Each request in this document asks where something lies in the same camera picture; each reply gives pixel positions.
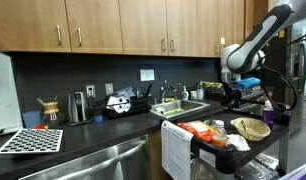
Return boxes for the white wall switch plate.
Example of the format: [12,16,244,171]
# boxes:
[104,82,115,97]

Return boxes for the thin chrome tap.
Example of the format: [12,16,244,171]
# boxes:
[175,82,182,100]

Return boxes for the glass pour-over coffee maker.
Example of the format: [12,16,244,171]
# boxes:
[36,95,65,129]

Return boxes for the orange juice plastic bottle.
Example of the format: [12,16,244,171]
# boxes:
[212,119,228,148]

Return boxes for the black service cart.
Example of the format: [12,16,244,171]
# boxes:
[161,98,292,180]

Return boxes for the wooden upper cabinets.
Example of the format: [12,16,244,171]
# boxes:
[0,0,256,60]

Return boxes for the purple soap pump bottle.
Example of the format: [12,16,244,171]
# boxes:
[262,99,275,131]

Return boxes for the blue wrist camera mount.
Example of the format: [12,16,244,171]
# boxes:
[235,77,262,90]

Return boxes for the black white checkerboard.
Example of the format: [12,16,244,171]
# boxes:
[0,128,64,156]

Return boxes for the stainless gas stove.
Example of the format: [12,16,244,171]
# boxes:
[206,84,276,118]

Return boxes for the stainless electric kettle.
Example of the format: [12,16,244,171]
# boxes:
[66,91,93,127]

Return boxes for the white round plate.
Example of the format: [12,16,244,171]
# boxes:
[105,95,132,114]

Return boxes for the white soap dispenser bottle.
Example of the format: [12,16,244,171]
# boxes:
[181,85,190,102]

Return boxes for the stainless steel dishwasher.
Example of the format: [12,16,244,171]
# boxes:
[17,134,152,180]

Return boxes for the clear spray bottle green cap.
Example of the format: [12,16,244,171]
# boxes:
[196,81,205,102]

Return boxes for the white purple-edged board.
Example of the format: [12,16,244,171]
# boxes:
[278,159,306,180]

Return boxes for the chrome kitchen faucet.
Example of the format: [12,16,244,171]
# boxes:
[158,79,174,104]

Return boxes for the small red object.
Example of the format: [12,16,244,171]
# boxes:
[33,124,49,131]

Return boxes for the dark spoon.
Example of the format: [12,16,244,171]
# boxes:
[240,119,248,133]

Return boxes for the stainless steel sink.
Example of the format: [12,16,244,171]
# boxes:
[148,99,211,120]

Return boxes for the white hanging towel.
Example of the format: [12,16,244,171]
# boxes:
[160,120,195,180]

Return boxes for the woven wicker basket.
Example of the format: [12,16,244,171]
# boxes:
[232,117,272,142]

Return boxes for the green patterned oven mitts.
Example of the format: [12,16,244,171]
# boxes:
[198,80,224,90]

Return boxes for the white wall notice paper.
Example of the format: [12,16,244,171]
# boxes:
[139,68,156,82]

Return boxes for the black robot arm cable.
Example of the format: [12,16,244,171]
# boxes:
[257,28,306,113]

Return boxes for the black dish rack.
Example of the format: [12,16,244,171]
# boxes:
[102,94,154,119]

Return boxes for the light blue plastic container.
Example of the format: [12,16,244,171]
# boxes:
[22,110,42,130]

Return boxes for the white cart label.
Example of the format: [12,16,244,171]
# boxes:
[198,148,217,169]

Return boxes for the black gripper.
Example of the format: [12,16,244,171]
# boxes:
[225,82,243,102]

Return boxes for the stainless steel refrigerator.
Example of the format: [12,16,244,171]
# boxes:
[261,23,306,135]

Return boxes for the clear plastic container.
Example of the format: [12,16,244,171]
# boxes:
[191,158,221,180]

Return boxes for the red orange snack bag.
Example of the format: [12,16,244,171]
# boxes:
[177,120,216,144]

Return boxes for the white wall outlet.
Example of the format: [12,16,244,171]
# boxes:
[85,84,97,99]

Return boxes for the whiteboard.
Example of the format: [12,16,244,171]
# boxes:
[0,50,24,136]

